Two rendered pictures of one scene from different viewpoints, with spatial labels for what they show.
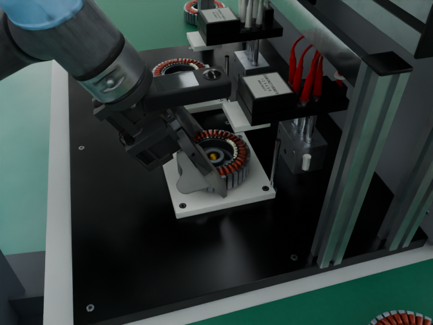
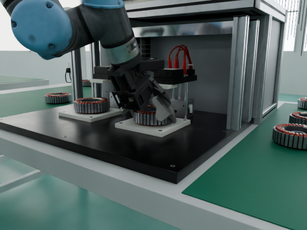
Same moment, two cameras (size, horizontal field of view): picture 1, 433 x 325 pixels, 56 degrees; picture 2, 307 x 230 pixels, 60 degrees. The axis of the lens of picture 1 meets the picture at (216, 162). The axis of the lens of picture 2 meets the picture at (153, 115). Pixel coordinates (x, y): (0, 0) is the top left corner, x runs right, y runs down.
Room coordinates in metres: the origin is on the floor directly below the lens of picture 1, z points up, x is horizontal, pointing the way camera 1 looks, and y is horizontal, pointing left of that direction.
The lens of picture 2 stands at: (-0.08, 0.46, 0.97)
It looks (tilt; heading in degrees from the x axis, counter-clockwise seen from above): 13 degrees down; 320
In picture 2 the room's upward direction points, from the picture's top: straight up
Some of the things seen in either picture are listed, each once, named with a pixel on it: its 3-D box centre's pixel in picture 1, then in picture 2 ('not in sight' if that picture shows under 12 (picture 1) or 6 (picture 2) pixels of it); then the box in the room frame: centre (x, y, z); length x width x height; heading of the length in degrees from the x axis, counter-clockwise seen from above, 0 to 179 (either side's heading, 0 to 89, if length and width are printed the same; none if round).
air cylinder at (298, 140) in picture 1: (299, 144); (179, 107); (0.50, -0.13, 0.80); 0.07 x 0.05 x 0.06; 16
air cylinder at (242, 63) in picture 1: (250, 70); (121, 99); (0.73, -0.07, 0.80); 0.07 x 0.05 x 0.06; 16
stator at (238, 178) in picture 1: (213, 159); (153, 114); (0.46, 0.00, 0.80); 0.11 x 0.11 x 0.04
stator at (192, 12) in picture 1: (204, 11); (58, 97); (1.09, 0.03, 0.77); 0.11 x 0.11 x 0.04
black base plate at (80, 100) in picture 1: (203, 131); (124, 122); (0.58, 0.02, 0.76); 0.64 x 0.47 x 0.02; 16
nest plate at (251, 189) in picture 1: (213, 171); (153, 123); (0.46, 0.00, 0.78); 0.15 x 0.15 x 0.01; 16
